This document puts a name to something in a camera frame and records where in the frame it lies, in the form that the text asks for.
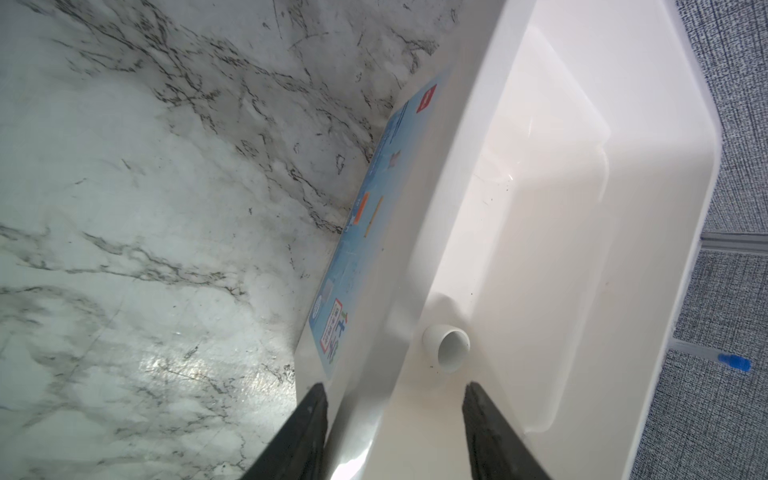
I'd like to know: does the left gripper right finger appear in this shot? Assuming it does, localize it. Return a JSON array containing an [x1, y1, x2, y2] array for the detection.
[[462, 382, 551, 480]]

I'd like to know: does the white plastic bin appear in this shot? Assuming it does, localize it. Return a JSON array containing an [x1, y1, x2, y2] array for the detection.
[[296, 1, 721, 479]]

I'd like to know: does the blue-capped test tube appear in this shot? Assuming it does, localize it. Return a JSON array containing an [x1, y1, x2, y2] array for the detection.
[[668, 338, 751, 372]]

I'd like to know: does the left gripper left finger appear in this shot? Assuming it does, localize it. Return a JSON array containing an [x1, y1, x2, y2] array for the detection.
[[241, 383, 328, 480]]

